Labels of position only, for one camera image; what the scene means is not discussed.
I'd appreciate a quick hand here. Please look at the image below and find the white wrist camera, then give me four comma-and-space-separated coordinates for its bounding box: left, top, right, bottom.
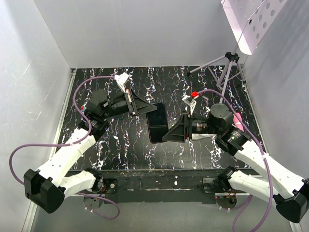
114, 72, 130, 93
182, 91, 199, 115

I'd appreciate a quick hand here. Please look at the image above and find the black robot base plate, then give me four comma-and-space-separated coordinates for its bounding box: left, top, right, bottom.
99, 169, 235, 203

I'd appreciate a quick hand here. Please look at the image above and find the pink marker pen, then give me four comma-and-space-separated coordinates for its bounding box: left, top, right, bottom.
233, 113, 244, 131

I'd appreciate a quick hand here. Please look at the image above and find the lilac tripod music stand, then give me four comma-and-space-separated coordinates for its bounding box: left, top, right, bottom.
187, 0, 287, 94

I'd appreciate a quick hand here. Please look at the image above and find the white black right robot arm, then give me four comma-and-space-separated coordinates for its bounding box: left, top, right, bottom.
163, 104, 309, 223

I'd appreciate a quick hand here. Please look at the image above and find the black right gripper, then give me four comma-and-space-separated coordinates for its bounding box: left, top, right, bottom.
162, 111, 221, 143

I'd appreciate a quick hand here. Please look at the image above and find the black phone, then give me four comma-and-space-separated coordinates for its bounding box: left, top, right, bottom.
146, 102, 169, 144

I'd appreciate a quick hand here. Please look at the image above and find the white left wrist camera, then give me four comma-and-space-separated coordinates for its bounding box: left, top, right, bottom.
114, 72, 130, 93

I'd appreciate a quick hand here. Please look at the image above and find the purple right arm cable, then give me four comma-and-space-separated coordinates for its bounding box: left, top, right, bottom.
197, 89, 275, 232

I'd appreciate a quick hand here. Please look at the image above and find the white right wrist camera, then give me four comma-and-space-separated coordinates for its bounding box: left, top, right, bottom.
182, 91, 199, 115

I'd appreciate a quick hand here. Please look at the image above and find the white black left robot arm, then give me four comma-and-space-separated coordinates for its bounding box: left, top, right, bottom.
24, 89, 157, 214

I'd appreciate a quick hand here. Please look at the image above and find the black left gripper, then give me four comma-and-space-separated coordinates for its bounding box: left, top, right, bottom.
102, 88, 157, 119

